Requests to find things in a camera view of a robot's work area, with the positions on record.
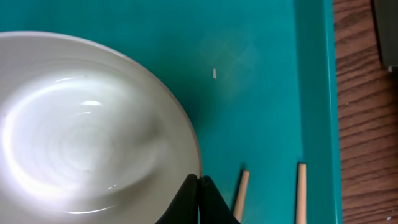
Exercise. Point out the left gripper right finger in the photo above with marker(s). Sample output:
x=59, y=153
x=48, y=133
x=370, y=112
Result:
x=212, y=207

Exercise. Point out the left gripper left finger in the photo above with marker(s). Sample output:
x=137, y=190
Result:
x=184, y=207

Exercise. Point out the pink white bowl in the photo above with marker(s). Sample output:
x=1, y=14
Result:
x=87, y=134

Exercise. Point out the grey dishwasher rack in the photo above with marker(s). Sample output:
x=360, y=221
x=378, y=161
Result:
x=385, y=17

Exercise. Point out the wooden chopstick left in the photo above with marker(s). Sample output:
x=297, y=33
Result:
x=241, y=195

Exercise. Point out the wooden chopstick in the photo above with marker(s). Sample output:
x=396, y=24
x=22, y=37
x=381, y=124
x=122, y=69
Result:
x=241, y=195
x=301, y=196

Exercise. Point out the wooden chopstick right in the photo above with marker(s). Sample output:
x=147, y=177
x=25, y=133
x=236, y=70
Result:
x=301, y=196

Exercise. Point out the teal serving tray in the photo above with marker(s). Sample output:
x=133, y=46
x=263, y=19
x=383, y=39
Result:
x=257, y=79

